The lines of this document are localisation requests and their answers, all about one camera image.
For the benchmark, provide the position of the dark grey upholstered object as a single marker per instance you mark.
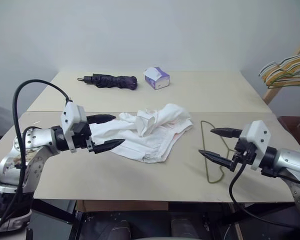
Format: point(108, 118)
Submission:
point(0, 120)

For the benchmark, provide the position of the purple white tissue box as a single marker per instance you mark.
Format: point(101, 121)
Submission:
point(157, 80)

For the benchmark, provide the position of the wooden clothes rack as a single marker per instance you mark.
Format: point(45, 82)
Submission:
point(272, 93)

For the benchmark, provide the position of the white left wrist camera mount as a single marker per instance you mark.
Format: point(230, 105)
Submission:
point(71, 113)

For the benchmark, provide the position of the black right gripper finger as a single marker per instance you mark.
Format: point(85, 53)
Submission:
point(220, 159)
point(228, 132)

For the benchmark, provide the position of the white shirt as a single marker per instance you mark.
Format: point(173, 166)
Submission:
point(140, 147)

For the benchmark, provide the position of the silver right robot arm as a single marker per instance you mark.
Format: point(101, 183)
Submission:
point(290, 160)

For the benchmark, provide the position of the brown cardboard under table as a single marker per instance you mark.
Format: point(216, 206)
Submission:
point(122, 206)

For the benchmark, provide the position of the open brown cardboard box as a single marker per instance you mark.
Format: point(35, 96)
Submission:
point(290, 125)

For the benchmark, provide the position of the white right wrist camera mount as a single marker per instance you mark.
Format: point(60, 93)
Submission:
point(256, 138)

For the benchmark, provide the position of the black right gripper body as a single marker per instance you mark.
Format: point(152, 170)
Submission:
point(245, 153)

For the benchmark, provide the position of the dark rounded shape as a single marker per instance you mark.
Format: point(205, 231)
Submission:
point(186, 228)
point(112, 230)

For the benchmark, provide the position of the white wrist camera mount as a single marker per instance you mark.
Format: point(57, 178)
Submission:
point(256, 138)
point(71, 113)

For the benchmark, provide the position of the folded purple umbrella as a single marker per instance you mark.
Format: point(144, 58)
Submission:
point(115, 81)

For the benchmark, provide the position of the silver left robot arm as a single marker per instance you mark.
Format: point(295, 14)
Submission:
point(32, 140)

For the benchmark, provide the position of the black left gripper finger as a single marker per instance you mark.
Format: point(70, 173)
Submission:
point(107, 146)
point(101, 118)

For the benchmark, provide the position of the black table frame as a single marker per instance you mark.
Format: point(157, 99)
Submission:
point(55, 212)

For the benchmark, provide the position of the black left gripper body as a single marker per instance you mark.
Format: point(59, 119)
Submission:
point(81, 141)

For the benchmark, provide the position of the bunch of coloured hangers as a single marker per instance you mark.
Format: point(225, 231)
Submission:
point(285, 73)

